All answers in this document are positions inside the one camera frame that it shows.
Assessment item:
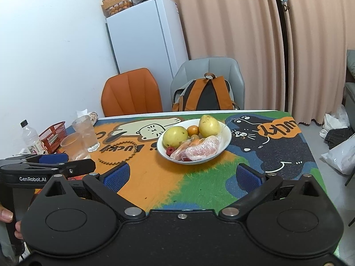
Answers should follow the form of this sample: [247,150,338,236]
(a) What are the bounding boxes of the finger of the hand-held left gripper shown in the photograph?
[5,153,69,165]
[65,158,96,177]

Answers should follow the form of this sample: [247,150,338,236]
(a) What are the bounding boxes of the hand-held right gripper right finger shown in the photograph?
[219,163,328,221]

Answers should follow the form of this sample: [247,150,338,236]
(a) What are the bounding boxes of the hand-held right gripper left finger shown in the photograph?
[36,162,146,221]

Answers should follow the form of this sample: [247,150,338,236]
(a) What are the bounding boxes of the white plate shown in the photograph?
[157,119,231,166]

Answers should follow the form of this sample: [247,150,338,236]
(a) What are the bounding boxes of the pink plastic-wrapped snack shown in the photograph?
[185,136,221,161]

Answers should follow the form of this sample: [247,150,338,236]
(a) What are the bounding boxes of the yellow pear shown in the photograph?
[162,127,189,148]
[199,115,221,138]

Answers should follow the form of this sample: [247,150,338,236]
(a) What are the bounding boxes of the person's left hand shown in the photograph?
[0,204,23,239]

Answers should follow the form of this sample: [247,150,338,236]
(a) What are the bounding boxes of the red plastic basket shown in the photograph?
[39,121,66,154]

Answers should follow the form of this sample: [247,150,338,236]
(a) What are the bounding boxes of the clear drinking glass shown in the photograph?
[72,115,100,153]
[60,132,91,161]

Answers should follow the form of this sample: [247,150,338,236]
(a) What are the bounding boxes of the colourful printed table mat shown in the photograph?
[57,109,327,211]

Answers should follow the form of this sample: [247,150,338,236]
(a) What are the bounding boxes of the clear plastic bottle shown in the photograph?
[20,120,41,156]

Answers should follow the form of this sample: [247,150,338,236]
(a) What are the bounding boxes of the tissue pack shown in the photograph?
[76,108,99,125]

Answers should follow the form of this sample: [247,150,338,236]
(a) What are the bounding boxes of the orange chair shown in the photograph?
[101,68,163,117]

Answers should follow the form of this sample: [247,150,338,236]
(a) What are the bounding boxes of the orange and black backpack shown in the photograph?
[172,73,236,112]

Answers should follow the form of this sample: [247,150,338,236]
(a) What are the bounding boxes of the white plastic bag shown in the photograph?
[322,137,355,175]
[322,105,351,139]

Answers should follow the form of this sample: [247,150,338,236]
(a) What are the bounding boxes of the dark cloth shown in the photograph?
[325,127,355,150]

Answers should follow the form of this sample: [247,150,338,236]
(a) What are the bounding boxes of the grey chair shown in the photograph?
[170,58,246,112]

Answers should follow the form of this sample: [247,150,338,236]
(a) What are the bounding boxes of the white refrigerator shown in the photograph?
[105,0,189,75]

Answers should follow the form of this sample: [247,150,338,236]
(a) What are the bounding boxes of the pink curtain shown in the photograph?
[133,0,286,115]
[280,0,355,127]

